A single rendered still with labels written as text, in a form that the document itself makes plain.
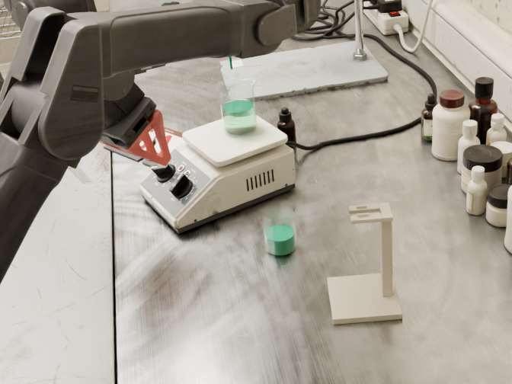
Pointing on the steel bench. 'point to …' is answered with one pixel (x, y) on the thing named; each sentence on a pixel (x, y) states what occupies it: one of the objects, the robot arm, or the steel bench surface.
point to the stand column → (359, 33)
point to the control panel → (161, 190)
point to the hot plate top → (227, 153)
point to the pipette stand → (371, 297)
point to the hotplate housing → (230, 186)
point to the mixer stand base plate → (305, 70)
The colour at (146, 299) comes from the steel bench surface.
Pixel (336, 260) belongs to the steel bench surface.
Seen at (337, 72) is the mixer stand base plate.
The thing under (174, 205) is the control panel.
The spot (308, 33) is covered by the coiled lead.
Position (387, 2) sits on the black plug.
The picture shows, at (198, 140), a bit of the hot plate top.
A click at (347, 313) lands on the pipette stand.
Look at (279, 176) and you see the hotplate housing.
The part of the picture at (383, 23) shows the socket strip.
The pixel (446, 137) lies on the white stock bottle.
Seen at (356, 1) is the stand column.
